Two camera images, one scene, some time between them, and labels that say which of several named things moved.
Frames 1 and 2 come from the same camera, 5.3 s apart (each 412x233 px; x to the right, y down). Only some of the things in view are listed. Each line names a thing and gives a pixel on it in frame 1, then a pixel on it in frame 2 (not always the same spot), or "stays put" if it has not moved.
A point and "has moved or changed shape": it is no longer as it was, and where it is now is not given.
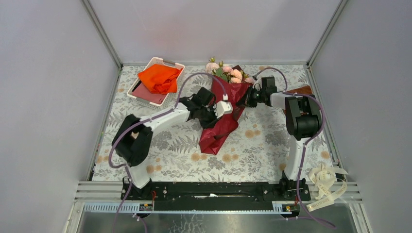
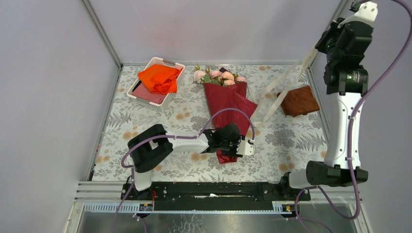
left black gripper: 210,124 → 236,140
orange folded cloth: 161,78 stays put
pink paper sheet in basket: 142,91 stays put
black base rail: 217,196 stays put
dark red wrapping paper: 228,97 has moved or changed shape
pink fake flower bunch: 233,75 has moved or changed shape
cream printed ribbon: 329,188 has moved or changed shape
